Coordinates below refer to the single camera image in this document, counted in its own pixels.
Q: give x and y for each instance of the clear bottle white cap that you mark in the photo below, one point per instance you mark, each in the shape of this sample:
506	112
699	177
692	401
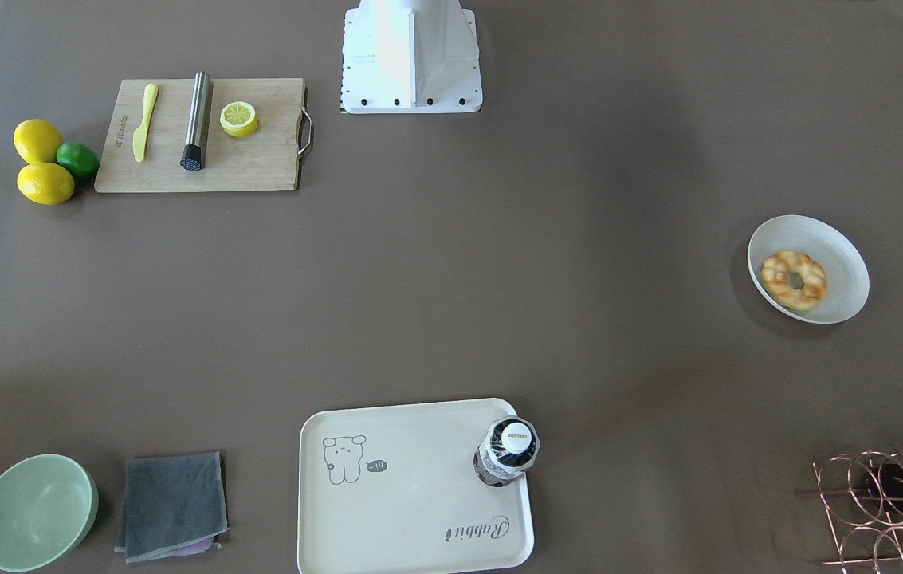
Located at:
508	450

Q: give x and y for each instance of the half lemon slice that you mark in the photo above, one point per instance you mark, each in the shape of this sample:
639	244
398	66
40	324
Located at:
238	119

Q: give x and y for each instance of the yellow lemon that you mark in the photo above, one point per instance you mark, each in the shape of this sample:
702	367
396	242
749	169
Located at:
37	141
46	183

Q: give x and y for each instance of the braided glazed donut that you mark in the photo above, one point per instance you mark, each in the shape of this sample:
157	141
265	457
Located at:
794	279

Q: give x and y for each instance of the cream rabbit tray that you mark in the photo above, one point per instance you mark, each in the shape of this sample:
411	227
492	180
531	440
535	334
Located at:
393	489

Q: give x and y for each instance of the copper wire wine rack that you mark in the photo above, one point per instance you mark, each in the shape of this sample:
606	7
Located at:
867	540

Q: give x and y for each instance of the lower yellow lemon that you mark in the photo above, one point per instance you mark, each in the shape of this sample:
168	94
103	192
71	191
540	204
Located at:
46	183

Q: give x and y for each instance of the white shallow bowl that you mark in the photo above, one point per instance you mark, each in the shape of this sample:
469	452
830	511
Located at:
846	273

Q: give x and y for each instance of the wooden cutting board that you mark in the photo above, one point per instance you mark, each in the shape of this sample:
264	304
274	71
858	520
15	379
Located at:
266	160

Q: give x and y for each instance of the green lime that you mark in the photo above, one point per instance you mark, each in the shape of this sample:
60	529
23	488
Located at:
80	161

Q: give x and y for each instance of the yellow plastic knife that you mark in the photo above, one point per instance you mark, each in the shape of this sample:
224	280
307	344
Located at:
140	135

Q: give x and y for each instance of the green bowl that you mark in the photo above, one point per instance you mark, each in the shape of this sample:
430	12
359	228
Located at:
48	504

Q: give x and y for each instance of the steel cylindrical grinder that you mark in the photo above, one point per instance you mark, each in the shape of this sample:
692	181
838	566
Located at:
194	149

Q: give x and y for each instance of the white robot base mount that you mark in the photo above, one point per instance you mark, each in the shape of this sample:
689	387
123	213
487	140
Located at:
410	57

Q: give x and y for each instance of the upper yellow lemon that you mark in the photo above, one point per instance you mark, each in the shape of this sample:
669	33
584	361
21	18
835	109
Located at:
37	141

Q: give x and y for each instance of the grey folded cloth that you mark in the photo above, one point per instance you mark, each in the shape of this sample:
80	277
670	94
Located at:
172	506

